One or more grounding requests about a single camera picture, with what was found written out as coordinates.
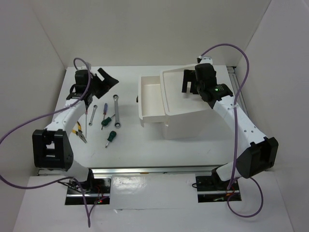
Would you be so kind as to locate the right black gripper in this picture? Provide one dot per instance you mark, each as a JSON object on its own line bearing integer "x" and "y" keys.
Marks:
{"x": 189, "y": 76}

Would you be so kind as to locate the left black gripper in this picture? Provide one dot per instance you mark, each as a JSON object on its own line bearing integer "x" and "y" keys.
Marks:
{"x": 108, "y": 83}

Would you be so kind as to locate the green long screwdriver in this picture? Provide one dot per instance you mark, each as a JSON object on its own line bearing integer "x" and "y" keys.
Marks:
{"x": 106, "y": 121}

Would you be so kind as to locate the green stubby screwdriver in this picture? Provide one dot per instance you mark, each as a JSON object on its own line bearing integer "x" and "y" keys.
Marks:
{"x": 111, "y": 137}

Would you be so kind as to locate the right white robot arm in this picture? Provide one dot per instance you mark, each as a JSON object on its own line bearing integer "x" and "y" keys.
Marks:
{"x": 253, "y": 151}

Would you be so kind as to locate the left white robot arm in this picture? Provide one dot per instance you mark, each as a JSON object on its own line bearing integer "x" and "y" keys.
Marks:
{"x": 51, "y": 146}

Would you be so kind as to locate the purple red screwdriver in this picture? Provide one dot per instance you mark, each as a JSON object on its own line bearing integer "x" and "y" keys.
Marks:
{"x": 105, "y": 109}

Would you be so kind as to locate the white drawer cabinet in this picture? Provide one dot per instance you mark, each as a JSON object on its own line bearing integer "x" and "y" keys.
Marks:
{"x": 185, "y": 113}

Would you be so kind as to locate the red thin screwdriver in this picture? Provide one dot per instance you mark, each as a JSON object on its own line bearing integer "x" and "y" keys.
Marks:
{"x": 85, "y": 124}

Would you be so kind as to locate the long silver ratchet wrench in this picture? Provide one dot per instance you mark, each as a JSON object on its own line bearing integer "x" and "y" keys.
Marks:
{"x": 117, "y": 123}

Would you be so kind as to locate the small silver wrench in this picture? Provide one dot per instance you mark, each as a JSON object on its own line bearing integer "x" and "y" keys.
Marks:
{"x": 92, "y": 115}

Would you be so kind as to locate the yellow black pliers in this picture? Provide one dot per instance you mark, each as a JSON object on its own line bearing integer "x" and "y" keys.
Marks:
{"x": 77, "y": 130}

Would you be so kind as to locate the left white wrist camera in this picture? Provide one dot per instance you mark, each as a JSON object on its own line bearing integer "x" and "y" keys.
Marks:
{"x": 88, "y": 67}

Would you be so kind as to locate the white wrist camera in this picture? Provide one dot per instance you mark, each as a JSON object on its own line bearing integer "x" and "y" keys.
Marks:
{"x": 88, "y": 67}
{"x": 203, "y": 59}

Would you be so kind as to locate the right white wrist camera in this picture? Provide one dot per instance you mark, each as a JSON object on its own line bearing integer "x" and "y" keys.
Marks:
{"x": 203, "y": 59}

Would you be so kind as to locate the right side aluminium rail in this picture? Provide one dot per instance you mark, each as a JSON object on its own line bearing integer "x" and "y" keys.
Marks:
{"x": 235, "y": 86}

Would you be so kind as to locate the aluminium rail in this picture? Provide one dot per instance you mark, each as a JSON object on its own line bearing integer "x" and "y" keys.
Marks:
{"x": 235, "y": 86}
{"x": 153, "y": 170}

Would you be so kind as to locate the front aluminium rail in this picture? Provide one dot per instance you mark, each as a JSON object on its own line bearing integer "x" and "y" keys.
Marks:
{"x": 153, "y": 170}

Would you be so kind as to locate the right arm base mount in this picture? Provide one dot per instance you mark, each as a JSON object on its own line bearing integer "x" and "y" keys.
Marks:
{"x": 208, "y": 192}

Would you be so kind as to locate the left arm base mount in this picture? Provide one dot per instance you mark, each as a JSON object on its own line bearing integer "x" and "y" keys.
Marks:
{"x": 99, "y": 192}

